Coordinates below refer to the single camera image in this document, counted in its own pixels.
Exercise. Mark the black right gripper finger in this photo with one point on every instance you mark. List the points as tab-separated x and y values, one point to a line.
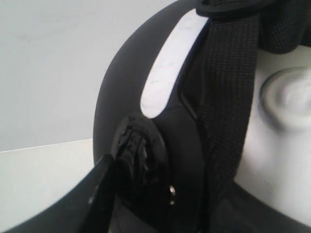
87	208

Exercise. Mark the black helmet with tinted visor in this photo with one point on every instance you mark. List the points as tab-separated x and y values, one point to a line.
173	111

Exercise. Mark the white mannequin head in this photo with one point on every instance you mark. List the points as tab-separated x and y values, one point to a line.
276	161

